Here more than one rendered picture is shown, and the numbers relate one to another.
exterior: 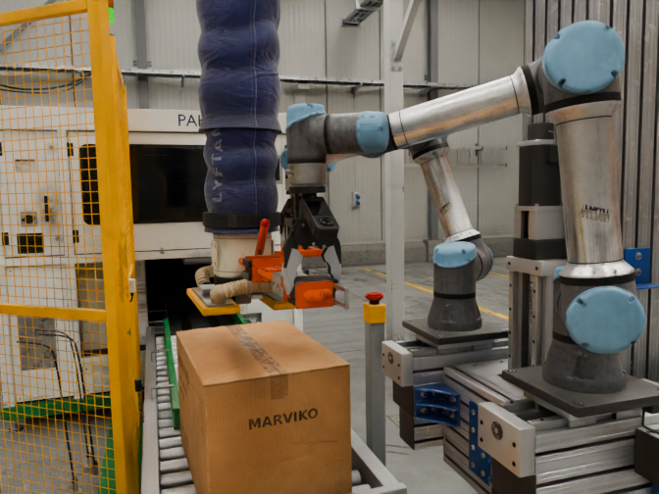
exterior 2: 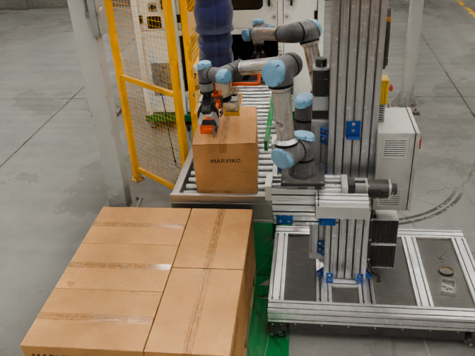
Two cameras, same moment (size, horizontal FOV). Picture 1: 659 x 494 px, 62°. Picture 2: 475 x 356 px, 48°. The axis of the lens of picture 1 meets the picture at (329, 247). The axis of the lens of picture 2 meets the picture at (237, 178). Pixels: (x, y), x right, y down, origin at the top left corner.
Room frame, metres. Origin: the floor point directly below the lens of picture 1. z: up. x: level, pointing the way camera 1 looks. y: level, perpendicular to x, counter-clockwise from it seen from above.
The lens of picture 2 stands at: (-1.28, -1.26, 2.42)
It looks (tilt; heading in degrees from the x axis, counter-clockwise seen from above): 30 degrees down; 26
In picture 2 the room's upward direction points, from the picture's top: 4 degrees counter-clockwise
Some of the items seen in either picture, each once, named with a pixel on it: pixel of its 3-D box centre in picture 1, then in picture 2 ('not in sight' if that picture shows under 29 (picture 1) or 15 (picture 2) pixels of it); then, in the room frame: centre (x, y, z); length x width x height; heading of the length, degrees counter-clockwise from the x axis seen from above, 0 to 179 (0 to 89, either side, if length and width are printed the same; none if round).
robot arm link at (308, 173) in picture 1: (305, 175); (205, 86); (1.07, 0.04, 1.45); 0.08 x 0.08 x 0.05
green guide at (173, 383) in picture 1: (162, 359); not in sight; (2.71, 0.86, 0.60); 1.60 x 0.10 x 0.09; 18
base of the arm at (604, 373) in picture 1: (583, 355); (302, 164); (1.06, -0.50, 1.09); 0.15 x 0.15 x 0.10
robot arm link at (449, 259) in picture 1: (455, 267); (305, 106); (1.54, -0.35, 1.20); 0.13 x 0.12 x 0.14; 148
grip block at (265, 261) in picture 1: (264, 268); (214, 102); (1.38, 0.17, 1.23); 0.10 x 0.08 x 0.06; 111
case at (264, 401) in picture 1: (254, 407); (227, 150); (1.68, 0.25, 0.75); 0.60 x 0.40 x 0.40; 22
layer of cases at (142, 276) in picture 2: not in sight; (158, 294); (0.62, 0.22, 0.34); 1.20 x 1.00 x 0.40; 18
